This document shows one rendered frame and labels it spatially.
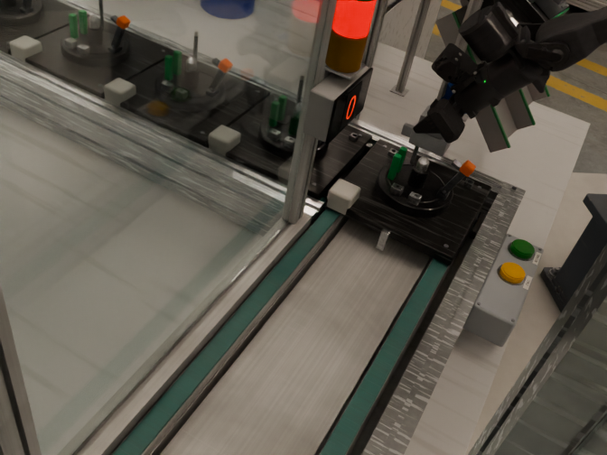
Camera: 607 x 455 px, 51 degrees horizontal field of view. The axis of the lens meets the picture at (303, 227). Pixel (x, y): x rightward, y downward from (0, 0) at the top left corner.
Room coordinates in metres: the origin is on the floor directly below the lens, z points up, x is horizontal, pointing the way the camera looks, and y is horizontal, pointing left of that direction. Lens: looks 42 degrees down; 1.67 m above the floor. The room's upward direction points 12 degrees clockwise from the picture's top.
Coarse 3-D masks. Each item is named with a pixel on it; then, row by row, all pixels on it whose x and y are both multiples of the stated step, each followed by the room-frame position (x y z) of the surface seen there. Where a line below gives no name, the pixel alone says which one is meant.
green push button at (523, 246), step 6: (516, 240) 0.87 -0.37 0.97; (522, 240) 0.87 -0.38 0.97; (510, 246) 0.86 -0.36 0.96; (516, 246) 0.85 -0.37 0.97; (522, 246) 0.86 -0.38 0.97; (528, 246) 0.86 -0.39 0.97; (516, 252) 0.84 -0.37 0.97; (522, 252) 0.84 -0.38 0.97; (528, 252) 0.84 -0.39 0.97; (534, 252) 0.85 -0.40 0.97
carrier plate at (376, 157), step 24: (384, 144) 1.08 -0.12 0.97; (360, 168) 0.99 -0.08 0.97; (360, 192) 0.91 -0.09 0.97; (456, 192) 0.97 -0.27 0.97; (480, 192) 0.99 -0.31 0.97; (360, 216) 0.85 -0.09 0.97; (384, 216) 0.86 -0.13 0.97; (408, 216) 0.88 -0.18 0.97; (456, 216) 0.90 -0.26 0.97; (408, 240) 0.82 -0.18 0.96; (432, 240) 0.82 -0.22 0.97; (456, 240) 0.84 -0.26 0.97
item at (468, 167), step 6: (456, 162) 0.93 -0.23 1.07; (468, 162) 0.92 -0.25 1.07; (456, 168) 0.92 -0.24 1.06; (462, 168) 0.91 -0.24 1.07; (468, 168) 0.91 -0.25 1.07; (474, 168) 0.92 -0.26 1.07; (456, 174) 0.92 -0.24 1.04; (462, 174) 0.91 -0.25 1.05; (468, 174) 0.91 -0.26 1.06; (450, 180) 0.93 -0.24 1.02; (456, 180) 0.92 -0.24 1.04; (444, 186) 0.92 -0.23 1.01; (450, 186) 0.92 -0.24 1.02; (444, 192) 0.92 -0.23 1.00
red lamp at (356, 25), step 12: (348, 0) 0.79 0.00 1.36; (336, 12) 0.80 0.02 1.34; (348, 12) 0.79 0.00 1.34; (360, 12) 0.79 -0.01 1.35; (372, 12) 0.80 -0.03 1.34; (336, 24) 0.79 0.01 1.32; (348, 24) 0.79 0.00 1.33; (360, 24) 0.79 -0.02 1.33; (348, 36) 0.79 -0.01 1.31; (360, 36) 0.79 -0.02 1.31
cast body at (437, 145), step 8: (424, 112) 0.94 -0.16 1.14; (408, 128) 0.96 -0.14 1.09; (408, 136) 0.96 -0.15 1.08; (416, 136) 0.93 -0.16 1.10; (424, 136) 0.93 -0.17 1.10; (432, 136) 0.93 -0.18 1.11; (440, 136) 0.92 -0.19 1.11; (416, 144) 0.93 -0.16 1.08; (424, 144) 0.93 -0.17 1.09; (432, 144) 0.92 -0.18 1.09; (440, 144) 0.92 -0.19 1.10; (448, 144) 0.93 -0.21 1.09; (432, 152) 0.92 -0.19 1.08; (440, 152) 0.92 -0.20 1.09
